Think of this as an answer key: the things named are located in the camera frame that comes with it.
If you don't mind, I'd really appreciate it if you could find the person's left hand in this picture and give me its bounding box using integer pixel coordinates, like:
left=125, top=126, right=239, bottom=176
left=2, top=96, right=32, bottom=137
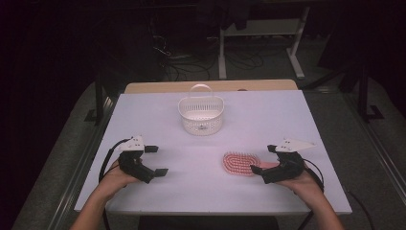
left=98, top=159, right=142, bottom=200

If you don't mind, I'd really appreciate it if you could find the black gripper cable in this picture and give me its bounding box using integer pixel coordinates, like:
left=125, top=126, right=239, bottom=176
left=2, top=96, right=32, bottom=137
left=98, top=138, right=132, bottom=230
left=298, top=157, right=326, bottom=230

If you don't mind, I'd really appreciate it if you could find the black floor cable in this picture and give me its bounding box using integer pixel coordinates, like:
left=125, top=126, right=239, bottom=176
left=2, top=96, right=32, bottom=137
left=346, top=190, right=376, bottom=230

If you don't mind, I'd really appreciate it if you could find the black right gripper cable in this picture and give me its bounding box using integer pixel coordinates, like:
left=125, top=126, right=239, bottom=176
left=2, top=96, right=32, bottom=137
left=298, top=157, right=326, bottom=230

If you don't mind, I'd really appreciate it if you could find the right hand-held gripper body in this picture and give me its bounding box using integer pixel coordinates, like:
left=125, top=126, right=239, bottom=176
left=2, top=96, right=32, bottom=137
left=261, top=138, right=317, bottom=185

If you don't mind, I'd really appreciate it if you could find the white desk frame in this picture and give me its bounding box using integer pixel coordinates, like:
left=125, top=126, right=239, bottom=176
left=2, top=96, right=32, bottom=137
left=217, top=6, right=311, bottom=81

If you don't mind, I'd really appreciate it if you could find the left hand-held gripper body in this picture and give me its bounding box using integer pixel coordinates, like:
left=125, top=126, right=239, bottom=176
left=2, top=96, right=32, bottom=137
left=118, top=135, right=156, bottom=185

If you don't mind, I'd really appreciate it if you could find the black metal stand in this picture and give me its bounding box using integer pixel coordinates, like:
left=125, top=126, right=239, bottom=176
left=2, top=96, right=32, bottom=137
left=356, top=63, right=385, bottom=124
left=83, top=72, right=111, bottom=127

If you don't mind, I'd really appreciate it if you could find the tangle of black floor cables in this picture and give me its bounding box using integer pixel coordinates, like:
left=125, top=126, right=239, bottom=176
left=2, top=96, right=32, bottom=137
left=148, top=18, right=266, bottom=81

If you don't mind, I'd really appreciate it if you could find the white plastic basket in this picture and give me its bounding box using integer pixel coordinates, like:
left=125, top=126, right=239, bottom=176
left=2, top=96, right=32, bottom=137
left=177, top=83, right=225, bottom=137

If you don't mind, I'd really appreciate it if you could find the wooden table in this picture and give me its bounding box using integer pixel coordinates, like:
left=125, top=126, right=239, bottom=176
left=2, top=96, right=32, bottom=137
left=124, top=79, right=299, bottom=95

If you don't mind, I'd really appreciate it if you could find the metal floor rail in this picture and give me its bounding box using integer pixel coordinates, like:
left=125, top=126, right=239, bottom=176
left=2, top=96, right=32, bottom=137
left=47, top=95, right=117, bottom=230
left=344, top=94, right=406, bottom=200

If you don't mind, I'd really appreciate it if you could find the person's right hand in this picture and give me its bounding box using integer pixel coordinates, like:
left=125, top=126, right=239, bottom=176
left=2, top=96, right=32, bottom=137
left=277, top=169, right=324, bottom=205

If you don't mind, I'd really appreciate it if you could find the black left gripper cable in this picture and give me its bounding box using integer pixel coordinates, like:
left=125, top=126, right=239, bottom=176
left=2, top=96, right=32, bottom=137
left=98, top=138, right=132, bottom=230

